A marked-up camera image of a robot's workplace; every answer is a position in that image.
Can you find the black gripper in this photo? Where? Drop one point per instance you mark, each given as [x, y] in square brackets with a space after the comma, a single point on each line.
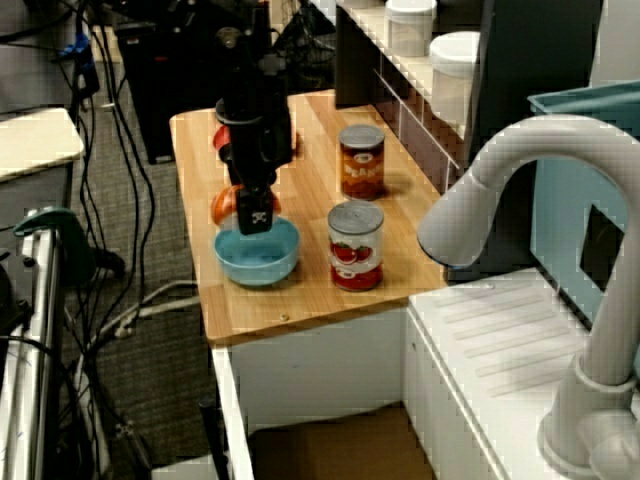
[260, 145]

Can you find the toy salmon sushi piece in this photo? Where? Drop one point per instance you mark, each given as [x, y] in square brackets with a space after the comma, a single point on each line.
[225, 207]

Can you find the tomato soup can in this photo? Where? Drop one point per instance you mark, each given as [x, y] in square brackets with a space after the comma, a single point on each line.
[355, 250]

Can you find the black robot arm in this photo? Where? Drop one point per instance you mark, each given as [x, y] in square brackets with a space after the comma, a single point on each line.
[250, 75]

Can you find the red plate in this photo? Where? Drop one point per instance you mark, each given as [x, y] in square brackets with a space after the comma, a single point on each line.
[220, 139]

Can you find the light blue bowl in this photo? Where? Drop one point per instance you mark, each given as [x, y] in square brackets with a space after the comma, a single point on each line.
[257, 265]

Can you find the orange beans can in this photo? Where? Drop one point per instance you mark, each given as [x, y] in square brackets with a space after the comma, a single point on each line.
[362, 165]

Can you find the black computer tower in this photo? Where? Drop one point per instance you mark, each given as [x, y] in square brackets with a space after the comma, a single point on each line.
[150, 100]

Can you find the black mesh object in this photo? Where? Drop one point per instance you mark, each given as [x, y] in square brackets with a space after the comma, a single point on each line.
[305, 55]

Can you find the black shelf support panel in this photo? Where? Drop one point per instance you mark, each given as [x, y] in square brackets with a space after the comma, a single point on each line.
[530, 60]
[357, 60]

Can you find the white side table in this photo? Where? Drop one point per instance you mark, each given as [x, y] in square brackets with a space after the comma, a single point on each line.
[35, 140]

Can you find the plain white canister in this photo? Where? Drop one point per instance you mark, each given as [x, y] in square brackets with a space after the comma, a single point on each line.
[410, 30]

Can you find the labelled white canister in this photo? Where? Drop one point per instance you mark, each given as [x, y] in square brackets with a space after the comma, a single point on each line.
[452, 75]

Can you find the white toy sink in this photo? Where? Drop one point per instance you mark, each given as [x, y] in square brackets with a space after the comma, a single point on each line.
[500, 325]

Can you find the grey toy faucet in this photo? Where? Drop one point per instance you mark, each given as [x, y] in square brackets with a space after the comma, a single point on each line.
[550, 135]

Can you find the teal toy cabinet box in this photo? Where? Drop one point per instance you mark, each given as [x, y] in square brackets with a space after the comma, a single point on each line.
[560, 210]

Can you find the aluminium extrusion rail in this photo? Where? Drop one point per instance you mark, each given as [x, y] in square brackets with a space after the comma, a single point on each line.
[40, 350]

